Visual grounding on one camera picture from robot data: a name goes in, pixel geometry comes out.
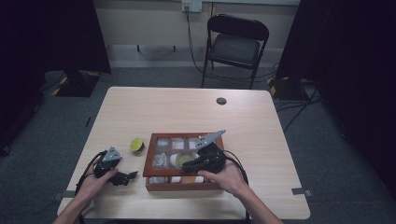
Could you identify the black folding chair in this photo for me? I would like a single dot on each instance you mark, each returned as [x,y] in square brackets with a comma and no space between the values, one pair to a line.
[235,46]

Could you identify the person's right hand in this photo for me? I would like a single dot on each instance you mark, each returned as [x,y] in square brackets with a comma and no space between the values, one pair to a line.
[230,180]

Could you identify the grey tape strip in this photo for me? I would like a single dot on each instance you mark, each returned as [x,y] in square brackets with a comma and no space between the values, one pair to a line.
[66,194]
[301,191]

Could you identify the group of white packets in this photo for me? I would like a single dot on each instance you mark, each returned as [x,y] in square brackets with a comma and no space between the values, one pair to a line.
[177,143]

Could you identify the black table grommet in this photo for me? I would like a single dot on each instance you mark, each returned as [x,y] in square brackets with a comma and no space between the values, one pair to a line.
[221,101]

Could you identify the black curtain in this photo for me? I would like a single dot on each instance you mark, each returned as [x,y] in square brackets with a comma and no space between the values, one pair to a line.
[37,46]
[351,62]

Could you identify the white and green round container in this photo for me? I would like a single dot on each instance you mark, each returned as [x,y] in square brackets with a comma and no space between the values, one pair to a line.
[182,159]

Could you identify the black stand base striped tape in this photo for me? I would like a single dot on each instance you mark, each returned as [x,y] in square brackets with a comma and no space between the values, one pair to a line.
[285,88]
[77,85]

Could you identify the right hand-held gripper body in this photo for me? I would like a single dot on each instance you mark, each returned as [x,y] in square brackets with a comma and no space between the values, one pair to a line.
[211,158]

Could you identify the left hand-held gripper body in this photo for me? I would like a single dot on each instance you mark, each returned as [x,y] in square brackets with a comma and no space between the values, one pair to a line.
[107,163]

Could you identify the white wall socket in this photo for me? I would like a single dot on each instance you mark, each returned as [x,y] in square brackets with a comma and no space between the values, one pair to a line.
[192,5]

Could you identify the wooden box with glass lid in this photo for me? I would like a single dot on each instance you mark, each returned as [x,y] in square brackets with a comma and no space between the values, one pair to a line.
[180,187]

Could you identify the person's left hand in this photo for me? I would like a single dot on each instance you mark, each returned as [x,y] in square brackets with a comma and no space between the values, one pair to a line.
[91,186]

